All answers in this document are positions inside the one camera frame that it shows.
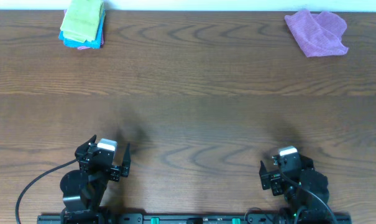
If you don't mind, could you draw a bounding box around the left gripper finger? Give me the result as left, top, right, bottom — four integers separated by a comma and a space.
75, 134, 97, 158
121, 143, 131, 177

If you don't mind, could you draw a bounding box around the purple microfiber cloth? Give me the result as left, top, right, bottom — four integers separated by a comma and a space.
285, 9, 349, 57

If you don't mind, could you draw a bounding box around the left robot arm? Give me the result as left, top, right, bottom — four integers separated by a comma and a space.
60, 136, 131, 224

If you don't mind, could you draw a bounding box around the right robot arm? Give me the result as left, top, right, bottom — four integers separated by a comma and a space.
259, 152, 338, 223

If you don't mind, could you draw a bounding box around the folded blue cloth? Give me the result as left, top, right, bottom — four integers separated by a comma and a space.
58, 11, 106, 49

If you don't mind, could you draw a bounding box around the folded purple cloth in stack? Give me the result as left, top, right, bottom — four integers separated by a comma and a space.
58, 10, 106, 50

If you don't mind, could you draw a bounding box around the folded green cloth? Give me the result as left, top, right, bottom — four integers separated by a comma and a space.
60, 0, 104, 42

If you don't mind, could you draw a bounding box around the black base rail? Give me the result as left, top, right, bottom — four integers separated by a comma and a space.
37, 213, 352, 224

